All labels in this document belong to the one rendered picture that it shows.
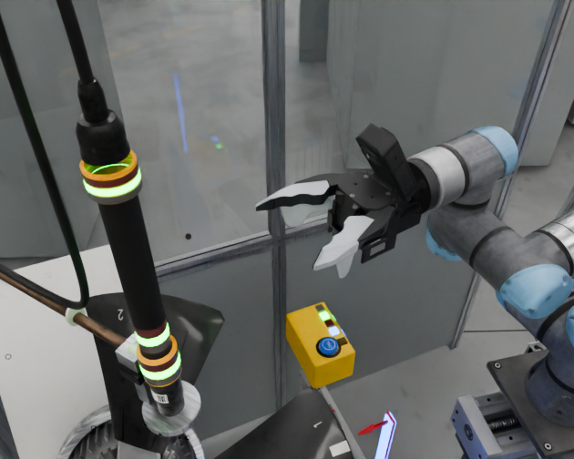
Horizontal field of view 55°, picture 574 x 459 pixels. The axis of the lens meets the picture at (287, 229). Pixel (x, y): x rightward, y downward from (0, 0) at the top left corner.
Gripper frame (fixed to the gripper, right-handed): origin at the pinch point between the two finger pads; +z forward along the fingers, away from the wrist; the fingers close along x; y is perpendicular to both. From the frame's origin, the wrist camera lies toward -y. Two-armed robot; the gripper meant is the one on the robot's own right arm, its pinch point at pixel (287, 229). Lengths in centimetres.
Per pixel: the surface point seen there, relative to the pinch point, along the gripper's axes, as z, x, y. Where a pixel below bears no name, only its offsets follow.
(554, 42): -121, 47, 23
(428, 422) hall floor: -87, 27, 166
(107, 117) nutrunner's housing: 16.3, -0.9, -19.5
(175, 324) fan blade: 10.3, 14.1, 24.1
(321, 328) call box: -25, 23, 59
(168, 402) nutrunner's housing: 17.5, -1.9, 16.6
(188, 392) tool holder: 14.4, 0.2, 19.9
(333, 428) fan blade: -7.8, -2.8, 46.5
